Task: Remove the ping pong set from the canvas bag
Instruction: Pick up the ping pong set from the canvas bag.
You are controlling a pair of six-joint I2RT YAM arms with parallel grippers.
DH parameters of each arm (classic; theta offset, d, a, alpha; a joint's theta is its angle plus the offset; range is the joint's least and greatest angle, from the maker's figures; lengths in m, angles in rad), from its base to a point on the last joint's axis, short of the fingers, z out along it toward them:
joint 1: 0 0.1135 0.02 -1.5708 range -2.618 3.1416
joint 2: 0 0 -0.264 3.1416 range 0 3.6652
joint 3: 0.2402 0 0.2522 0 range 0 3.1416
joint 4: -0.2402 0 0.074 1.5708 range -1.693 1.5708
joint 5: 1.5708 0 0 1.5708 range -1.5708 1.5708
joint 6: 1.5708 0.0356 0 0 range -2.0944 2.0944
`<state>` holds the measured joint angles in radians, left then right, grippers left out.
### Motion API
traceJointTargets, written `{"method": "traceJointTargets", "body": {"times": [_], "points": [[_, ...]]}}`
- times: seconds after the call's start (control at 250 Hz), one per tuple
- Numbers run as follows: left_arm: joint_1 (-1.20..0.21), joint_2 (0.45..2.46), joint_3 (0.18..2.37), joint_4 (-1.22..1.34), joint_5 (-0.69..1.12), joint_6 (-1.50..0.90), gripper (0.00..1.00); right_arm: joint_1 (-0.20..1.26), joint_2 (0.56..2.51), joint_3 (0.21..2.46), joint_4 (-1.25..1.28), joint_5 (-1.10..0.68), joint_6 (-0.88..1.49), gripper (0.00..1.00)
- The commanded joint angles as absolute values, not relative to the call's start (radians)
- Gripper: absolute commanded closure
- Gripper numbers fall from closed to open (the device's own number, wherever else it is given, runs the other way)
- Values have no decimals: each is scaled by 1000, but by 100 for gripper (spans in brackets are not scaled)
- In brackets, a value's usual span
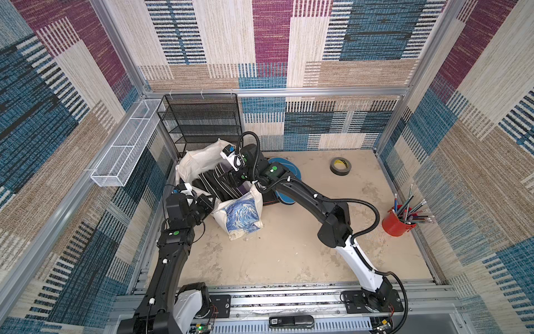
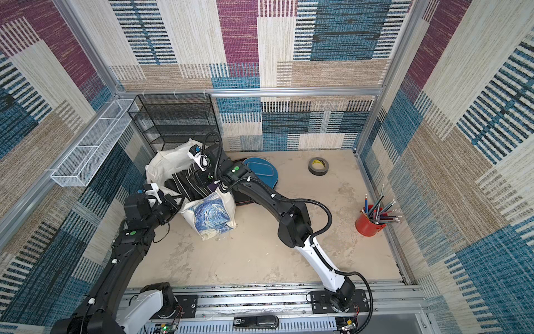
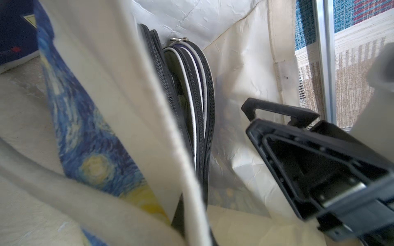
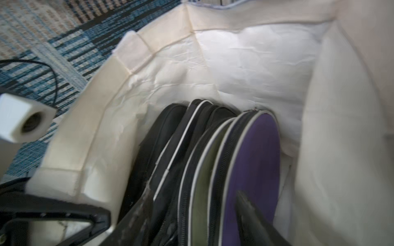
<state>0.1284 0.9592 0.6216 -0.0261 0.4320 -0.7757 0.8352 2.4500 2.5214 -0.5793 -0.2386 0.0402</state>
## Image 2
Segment red pencil cup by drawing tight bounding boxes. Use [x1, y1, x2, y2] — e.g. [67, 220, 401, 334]
[355, 208, 386, 237]

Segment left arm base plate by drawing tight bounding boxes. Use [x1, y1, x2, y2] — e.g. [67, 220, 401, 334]
[168, 294, 199, 320]

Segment white canvas starry night bag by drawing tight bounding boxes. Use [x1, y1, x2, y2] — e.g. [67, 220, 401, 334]
[145, 139, 237, 240]

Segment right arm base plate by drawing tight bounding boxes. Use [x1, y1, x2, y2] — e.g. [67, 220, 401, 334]
[306, 289, 371, 314]

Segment black tape roll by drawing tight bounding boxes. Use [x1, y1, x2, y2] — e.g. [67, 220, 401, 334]
[308, 157, 330, 176]

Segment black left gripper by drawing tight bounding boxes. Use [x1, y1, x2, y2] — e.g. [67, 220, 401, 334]
[145, 193, 185, 231]

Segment black wire mesh shelf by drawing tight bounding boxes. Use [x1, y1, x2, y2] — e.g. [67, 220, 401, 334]
[127, 93, 221, 153]

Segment black handheld scanner device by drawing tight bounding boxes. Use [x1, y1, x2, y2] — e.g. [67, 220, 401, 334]
[233, 315, 280, 329]

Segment white wire mesh basket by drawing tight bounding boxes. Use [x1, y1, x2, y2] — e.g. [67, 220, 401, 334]
[51, 100, 133, 187]

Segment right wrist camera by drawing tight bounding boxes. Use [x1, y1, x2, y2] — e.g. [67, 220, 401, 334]
[188, 144, 210, 171]

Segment black corrugated cable conduit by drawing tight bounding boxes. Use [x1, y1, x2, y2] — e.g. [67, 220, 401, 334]
[202, 132, 374, 334]

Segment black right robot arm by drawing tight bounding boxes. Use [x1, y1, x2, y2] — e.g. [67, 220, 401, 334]
[188, 144, 355, 313]

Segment black blue paddle case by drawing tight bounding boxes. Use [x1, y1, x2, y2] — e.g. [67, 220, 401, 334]
[243, 157, 279, 189]

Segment aluminium front rail frame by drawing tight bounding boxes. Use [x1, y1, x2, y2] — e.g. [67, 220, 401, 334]
[117, 281, 439, 333]

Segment black red paddle case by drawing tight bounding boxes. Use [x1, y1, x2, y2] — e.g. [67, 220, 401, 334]
[231, 185, 255, 207]

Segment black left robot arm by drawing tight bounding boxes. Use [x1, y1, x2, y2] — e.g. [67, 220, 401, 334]
[51, 193, 179, 333]

